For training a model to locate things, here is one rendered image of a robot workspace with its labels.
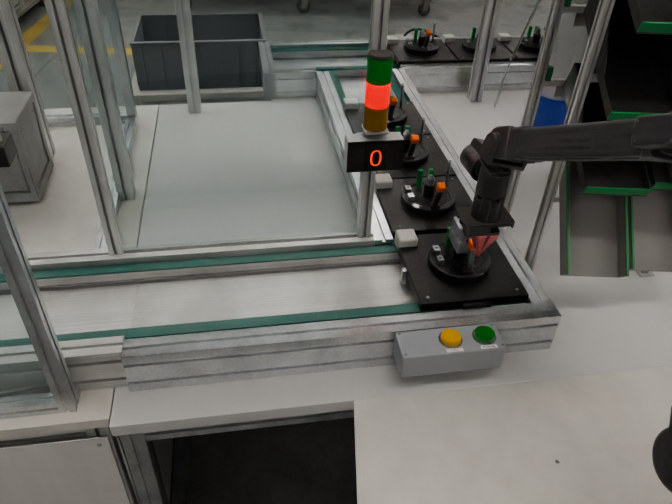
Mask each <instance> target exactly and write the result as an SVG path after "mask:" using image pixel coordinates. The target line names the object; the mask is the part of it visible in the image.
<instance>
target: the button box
mask: <svg viewBox="0 0 672 504"><path fill-rule="evenodd" d="M478 326H488V327H490V328H492V329H493V330H494V332H495V337H494V340H493V341H492V342H490V343H483V342H480V341H478V340H477V339H476V338H475V336H474V332H475V329H476V328H477V327H478ZM445 329H454V330H456V331H458V332H459V333H460V334H461V342H460V344H458V345H457V346H448V345H446V344H444V343H443V342H442V341H441V338H440V337H441V333H442V331H443V330H445ZM505 350H506V346H505V344H504V342H503V340H502V338H501V336H500V334H499V332H498V330H497V328H496V326H495V324H494V323H491V324H480V325H470V326H459V327H448V328H438V329H427V330H417V331H406V332H397V333H395V339H394V346H393V355H394V358H395V361H396V364H397V367H398V371H399V374H400V377H410V376H420V375H429V374H439V373H448V372H458V371H467V370H477V369H486V368H495V367H500V366H501V363H502V360H503V357H504V353H505Z"/></svg>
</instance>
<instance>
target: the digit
mask: <svg viewBox="0 0 672 504"><path fill-rule="evenodd" d="M387 148H388V144H368V145H365V156H364V170H370V169H386V159H387Z"/></svg>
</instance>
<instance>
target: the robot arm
mask: <svg viewBox="0 0 672 504"><path fill-rule="evenodd" d="M544 161H586V162H588V161H643V162H644V161H654V162H668V163H672V111H671V112H669V113H666V114H653V115H643V116H637V118H635V119H624V120H612V121H600V122H589V123H577V124H565V125H553V126H542V127H537V126H519V127H515V126H510V125H508V126H498V127H495V128H494V129H493V130H492V131H491V132H490V133H488V134H487V136H486V137H485V140H483V139H479V138H473V139H472V141H471V143H470V144H469V145H467V146H466V147H465V148H464V149H463V150H462V152H461V154H460V162H461V164H462V165H463V166H464V168H465V169H466V170H467V172H468V173H469V174H470V176H471V177H472V178H473V179H474V180H475V181H477V185H476V191H475V195H474V200H473V204H472V207H459V208H456V212H455V215H456V217H457V218H460V220H461V221H462V223H463V224H462V227H463V233H464V235H465V236H466V237H472V243H473V251H474V254H475V256H476V257H477V256H480V254H481V253H482V252H483V251H484V250H485V249H486V248H487V247H488V246H489V245H490V244H491V243H493V242H494V241H495V240H496V239H497V238H499V234H500V230H499V229H498V227H509V226H511V228H514V224H515V221H514V219H513V218H512V216H511V215H510V214H509V212H508V211H507V209H506V208H505V206H504V205H503V203H504V199H505V195H506V191H507V187H508V183H509V179H510V175H511V169H513V170H519V171H524V169H525V167H526V165H527V164H535V163H541V162H544ZM652 460H653V465H654V469H655V472H656V474H657V476H658V478H659V479H660V481H661V482H662V484H663V485H664V486H665V487H666V488H667V489H668V490H669V491H670V492H671V493H672V406H671V413H670V422H669V427H668V428H665V429H664V430H662V431H661V432H660V433H659V434H658V436H657V437H656V439H655V441H654V444H653V448H652Z"/></svg>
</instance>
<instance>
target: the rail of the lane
mask: <svg viewBox="0 0 672 504"><path fill-rule="evenodd" d="M561 317H562V315H561V314H560V312H559V310H558V309H557V307H556V306H555V304H554V303H553V301H550V302H539V303H528V304H517V305H506V306H495V307H491V302H490V301H483V302H472V303H464V304H463V308H462V310H451V311H440V312H428V313H417V314H406V315H395V316H384V317H373V318H362V319H351V320H340V321H329V322H318V323H307V324H296V325H285V326H274V327H263V328H252V329H241V330H230V331H219V332H208V333H197V334H185V335H174V336H163V337H152V338H141V339H130V340H123V344H122V349H123V350H121V357H120V358H121V362H122V365H124V366H123V369H124V372H125V376H126V380H127V382H128V387H129V390H130V392H132V391H142V390H151V389H161V388H171V387H181V386H190V385H200V384H210V383H220V382H229V381H239V380H249V379H259V378H268V377H278V376H288V375H298V374H307V373H317V372H327V371H337V370H346V369H356V368H366V367H376V366H385V365H395V364H396V361H395V358H394V355H393V346H394V339H395V333H397V332H406V331H417V330H427V329H438V328H448V327H459V326H470V325H480V324H491V323H494V324H495V326H496V328H497V330H498V332H499V334H500V336H501V338H502V340H503V342H504V344H505V346H506V350H505V353H512V352H522V351H532V350H541V349H549V348H550V347H551V344H552V342H553V339H554V336H555V333H556V331H557V328H558V325H559V323H560V320H561Z"/></svg>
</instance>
